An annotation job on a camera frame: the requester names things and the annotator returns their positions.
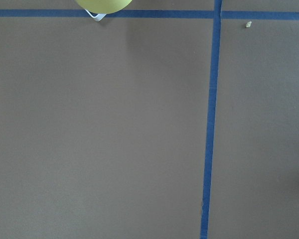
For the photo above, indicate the small yellowish crumb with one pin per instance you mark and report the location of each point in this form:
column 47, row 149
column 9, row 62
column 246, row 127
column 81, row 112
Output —
column 248, row 24

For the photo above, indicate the yellow cup on rack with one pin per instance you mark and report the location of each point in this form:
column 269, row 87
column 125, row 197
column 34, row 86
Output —
column 103, row 6

